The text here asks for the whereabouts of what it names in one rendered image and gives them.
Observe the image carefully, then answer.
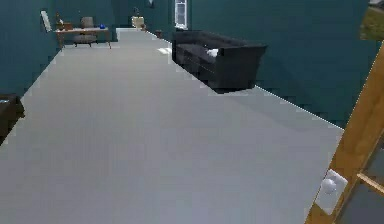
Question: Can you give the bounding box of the dark statuette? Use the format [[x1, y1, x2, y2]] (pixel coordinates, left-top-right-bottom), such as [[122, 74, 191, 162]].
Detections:
[[55, 12, 65, 32]]

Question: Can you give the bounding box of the wooden glazed door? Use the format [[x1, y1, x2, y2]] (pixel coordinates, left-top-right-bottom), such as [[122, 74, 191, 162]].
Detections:
[[303, 41, 384, 224]]

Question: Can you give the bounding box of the grey office chair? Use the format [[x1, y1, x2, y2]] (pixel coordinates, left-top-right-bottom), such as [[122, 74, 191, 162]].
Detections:
[[72, 16, 98, 48]]

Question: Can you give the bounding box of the white round door knob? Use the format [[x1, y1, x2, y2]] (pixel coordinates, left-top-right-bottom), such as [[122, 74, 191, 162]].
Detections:
[[314, 168, 349, 216]]

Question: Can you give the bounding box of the dark brown low cabinet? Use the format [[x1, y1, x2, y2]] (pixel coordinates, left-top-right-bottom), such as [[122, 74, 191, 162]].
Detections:
[[0, 94, 26, 146]]

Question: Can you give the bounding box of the black sofa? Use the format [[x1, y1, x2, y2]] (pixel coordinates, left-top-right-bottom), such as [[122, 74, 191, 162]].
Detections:
[[171, 29, 268, 91]]

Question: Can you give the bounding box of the window with green view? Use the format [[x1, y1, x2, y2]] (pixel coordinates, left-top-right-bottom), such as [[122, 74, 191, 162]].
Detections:
[[359, 0, 384, 42]]

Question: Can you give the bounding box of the white framed window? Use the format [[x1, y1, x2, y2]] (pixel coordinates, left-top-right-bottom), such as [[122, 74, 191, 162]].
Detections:
[[174, 0, 189, 30]]

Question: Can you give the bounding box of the cream small cabinet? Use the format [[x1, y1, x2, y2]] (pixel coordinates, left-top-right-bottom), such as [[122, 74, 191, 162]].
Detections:
[[131, 15, 145, 29]]

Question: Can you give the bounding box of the wooden desk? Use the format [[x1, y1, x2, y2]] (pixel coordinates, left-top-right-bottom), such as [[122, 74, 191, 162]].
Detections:
[[54, 27, 113, 50]]

